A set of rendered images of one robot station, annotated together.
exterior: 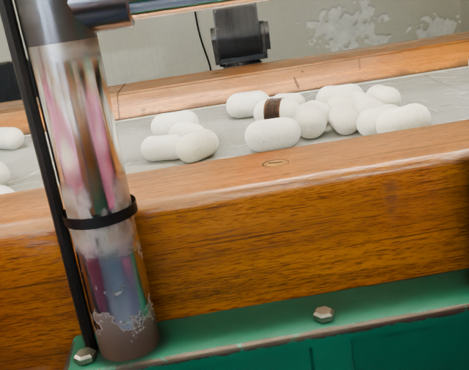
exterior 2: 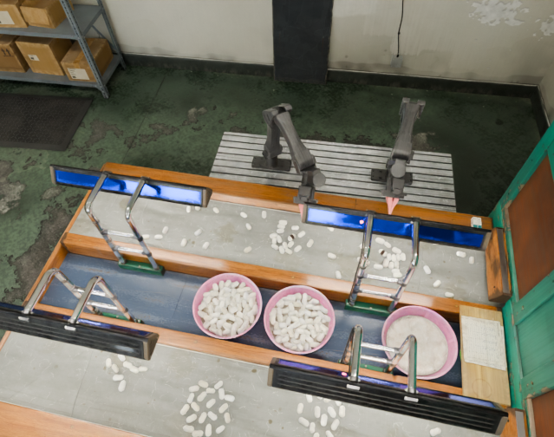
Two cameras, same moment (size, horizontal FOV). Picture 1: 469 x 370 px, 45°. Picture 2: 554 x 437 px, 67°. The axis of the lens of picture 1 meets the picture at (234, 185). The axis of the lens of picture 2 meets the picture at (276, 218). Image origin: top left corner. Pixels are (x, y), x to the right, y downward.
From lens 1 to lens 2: 1.54 m
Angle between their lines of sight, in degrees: 40
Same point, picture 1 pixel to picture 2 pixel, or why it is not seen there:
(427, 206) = (385, 302)
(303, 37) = (466, 11)
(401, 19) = (536, 13)
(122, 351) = (351, 305)
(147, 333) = (354, 304)
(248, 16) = not seen: hidden behind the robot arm
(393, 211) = (381, 302)
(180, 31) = not seen: outside the picture
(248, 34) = not seen: hidden behind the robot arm
